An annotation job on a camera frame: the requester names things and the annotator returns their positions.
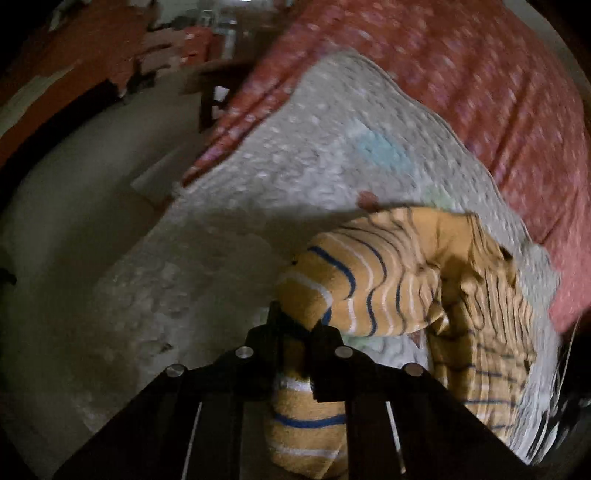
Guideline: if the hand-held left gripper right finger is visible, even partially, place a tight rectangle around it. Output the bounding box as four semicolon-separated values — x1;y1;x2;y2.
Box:
308;322;537;480

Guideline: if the red floral bedsheet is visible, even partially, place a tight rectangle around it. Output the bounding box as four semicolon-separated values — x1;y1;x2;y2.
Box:
182;0;591;334

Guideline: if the yellow striped small garment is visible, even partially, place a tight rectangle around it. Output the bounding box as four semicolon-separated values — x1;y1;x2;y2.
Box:
265;206;539;479

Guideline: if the grey quilted heart-print mat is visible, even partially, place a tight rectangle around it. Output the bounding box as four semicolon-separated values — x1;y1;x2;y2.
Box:
69;48;568;467

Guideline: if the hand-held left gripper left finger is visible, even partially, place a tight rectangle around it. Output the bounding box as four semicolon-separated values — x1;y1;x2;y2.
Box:
53;301;283;480

